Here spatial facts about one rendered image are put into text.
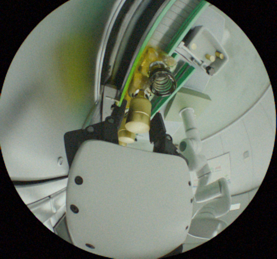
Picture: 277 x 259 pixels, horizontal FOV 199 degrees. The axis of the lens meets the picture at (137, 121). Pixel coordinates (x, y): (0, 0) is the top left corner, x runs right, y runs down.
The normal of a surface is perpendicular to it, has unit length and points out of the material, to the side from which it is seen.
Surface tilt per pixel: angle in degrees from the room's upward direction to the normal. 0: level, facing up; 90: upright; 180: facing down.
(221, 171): 90
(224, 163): 89
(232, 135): 90
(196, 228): 94
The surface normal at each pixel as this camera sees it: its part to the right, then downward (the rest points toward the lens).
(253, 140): -0.92, -0.30
